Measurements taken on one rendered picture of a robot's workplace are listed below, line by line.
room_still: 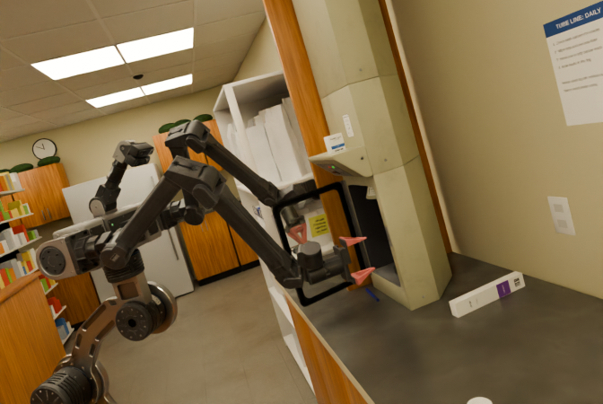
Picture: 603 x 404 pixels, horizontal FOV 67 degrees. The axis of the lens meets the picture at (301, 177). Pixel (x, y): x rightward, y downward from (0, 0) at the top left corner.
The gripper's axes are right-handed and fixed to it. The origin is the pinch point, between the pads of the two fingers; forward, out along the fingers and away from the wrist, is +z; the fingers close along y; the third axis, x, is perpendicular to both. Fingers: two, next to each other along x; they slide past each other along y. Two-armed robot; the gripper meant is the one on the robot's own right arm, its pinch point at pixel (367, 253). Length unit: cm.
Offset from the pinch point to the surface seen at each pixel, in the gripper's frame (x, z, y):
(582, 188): -27, 55, 4
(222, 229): 510, -24, -53
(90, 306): 510, -214, -94
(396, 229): 9.0, 14.6, 1.6
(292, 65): 46, 7, 67
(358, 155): 9.0, 9.0, 28.4
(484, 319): -13.3, 24.1, -26.2
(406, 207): 9.0, 20.0, 7.3
